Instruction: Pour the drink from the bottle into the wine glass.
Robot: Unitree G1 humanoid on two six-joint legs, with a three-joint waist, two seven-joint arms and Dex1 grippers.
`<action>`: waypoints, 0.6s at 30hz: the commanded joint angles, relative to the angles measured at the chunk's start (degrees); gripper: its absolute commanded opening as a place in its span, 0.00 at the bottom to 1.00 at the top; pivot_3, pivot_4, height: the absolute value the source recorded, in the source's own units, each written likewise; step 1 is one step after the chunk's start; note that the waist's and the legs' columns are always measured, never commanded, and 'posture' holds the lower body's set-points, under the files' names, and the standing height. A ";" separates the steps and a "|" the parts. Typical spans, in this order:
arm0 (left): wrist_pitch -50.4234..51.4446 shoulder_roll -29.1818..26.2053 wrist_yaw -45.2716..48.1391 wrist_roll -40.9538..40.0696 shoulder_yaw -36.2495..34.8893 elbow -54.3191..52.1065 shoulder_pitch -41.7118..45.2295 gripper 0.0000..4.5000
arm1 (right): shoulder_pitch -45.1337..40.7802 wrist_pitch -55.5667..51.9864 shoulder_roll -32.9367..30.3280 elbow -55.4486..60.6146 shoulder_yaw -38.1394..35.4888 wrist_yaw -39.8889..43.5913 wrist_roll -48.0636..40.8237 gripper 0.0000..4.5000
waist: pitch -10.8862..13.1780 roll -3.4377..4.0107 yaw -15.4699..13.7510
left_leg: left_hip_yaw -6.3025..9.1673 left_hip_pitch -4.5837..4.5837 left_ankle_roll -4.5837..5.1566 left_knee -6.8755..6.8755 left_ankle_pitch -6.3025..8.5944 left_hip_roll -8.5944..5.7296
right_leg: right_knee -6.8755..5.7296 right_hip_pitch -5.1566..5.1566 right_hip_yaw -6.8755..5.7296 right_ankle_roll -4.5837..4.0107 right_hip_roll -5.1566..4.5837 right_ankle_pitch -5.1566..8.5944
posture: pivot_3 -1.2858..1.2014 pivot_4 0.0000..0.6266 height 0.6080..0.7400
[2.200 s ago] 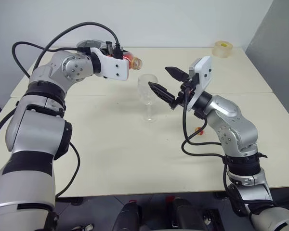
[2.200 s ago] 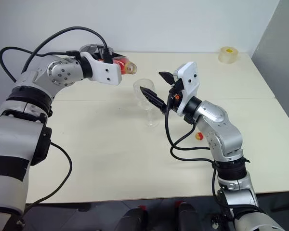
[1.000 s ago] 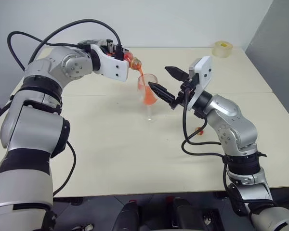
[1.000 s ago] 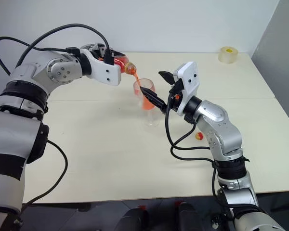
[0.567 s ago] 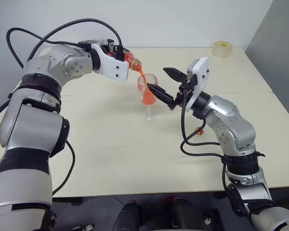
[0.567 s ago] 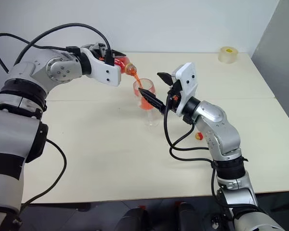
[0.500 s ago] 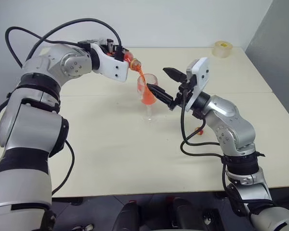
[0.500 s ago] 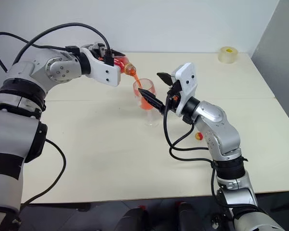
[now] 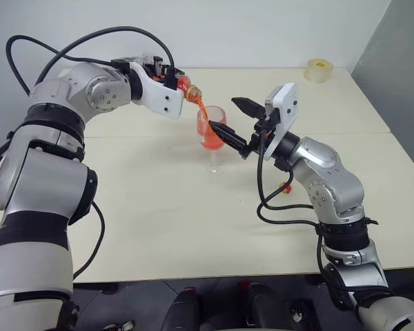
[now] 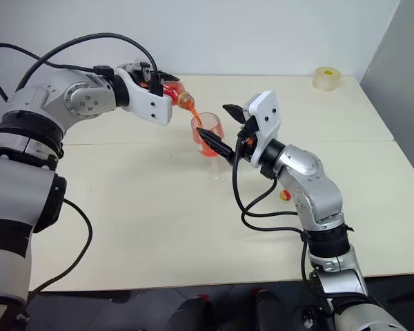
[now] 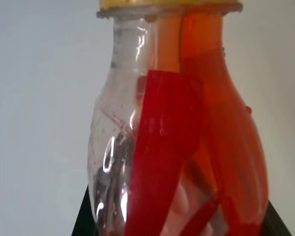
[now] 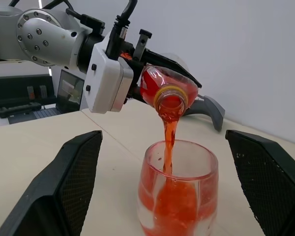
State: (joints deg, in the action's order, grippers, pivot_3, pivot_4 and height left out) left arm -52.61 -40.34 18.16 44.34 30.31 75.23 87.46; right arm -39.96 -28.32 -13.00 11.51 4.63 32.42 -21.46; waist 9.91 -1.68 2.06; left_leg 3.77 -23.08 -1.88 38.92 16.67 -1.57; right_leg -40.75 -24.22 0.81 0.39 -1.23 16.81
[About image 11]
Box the clear bottle with red drink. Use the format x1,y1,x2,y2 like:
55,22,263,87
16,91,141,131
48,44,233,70
87,0,271,236

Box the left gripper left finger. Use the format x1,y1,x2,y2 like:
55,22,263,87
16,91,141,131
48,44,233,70
72,185,99,236

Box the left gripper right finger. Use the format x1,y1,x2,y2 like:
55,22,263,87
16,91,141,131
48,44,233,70
261,200,294,236

